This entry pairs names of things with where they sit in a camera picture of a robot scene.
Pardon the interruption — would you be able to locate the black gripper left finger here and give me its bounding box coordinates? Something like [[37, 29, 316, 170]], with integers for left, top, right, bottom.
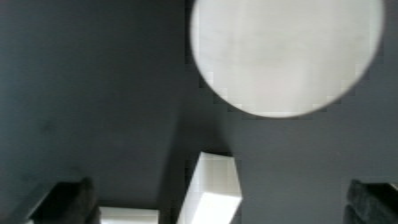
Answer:
[[30, 178, 101, 224]]

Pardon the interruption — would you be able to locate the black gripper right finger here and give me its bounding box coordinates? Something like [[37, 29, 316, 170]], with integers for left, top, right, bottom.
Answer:
[[342, 180, 398, 224]]

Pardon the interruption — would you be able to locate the white lamp bulb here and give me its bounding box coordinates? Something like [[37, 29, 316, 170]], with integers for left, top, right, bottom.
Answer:
[[190, 0, 385, 118]]

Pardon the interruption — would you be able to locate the white U-shaped fence frame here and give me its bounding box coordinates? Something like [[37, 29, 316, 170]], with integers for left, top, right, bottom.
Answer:
[[99, 152, 243, 224]]

